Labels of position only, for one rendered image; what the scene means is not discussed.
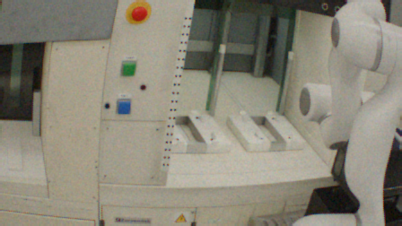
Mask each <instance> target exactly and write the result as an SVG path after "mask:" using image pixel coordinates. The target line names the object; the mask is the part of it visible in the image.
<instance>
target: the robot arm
mask: <svg viewBox="0 0 402 226"><path fill-rule="evenodd" d="M331 24H332V26H331V31H330V33H331V41H332V44H333V47H332V49H331V51H330V54H329V59H328V72H329V80H330V85H324V84H316V83H306V84H304V85H303V86H302V87H301V90H300V97H299V109H300V112H301V117H302V119H304V120H305V121H312V122H316V123H317V124H319V129H320V132H321V138H322V140H323V142H324V144H325V145H326V148H328V149H330V150H338V149H340V148H342V147H343V146H344V145H345V144H346V143H347V142H348V139H349V143H348V145H347V151H346V156H345V178H346V183H347V184H348V186H349V188H350V190H351V192H353V194H354V195H355V196H356V198H358V200H359V202H360V207H359V210H358V212H356V213H349V214H348V213H345V214H343V213H340V214H339V213H336V214H333V213H332V214H328V213H327V214H323V213H322V214H315V215H308V216H306V217H303V218H300V220H298V221H297V222H295V223H294V224H293V225H292V226H385V223H384V222H385V221H384V215H383V214H384V212H383V200H382V199H383V196H382V195H383V183H384V177H385V171H386V167H387V164H388V160H389V153H390V150H391V146H392V142H393V138H394V135H395V131H396V127H397V125H398V121H399V120H400V118H401V115H402V28H401V27H398V26H396V25H394V24H391V23H387V22H386V14H385V10H384V7H383V5H382V3H381V1H380V0H348V2H347V4H346V5H345V6H344V7H342V8H341V9H340V10H339V11H338V12H337V13H336V15H335V17H334V20H333V21H332V23H331ZM363 69H364V70H368V71H372V72H375V73H377V74H384V75H387V76H388V77H387V81H386V83H385V85H384V86H383V87H382V89H381V90H379V92H377V93H376V94H374V93H373V92H371V91H361V72H362V70H363Z"/></svg>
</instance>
